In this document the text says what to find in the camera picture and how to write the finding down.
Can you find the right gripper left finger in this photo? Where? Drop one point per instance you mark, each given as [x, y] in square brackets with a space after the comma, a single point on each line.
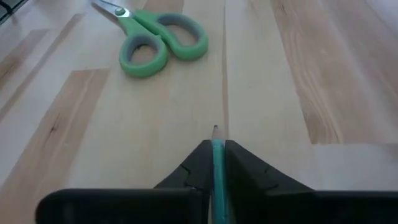
[200, 174]

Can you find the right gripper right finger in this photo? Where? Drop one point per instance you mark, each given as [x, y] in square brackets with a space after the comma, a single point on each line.
[245, 180]

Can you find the teal pencil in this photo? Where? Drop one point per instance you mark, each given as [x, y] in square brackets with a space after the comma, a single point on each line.
[218, 174]

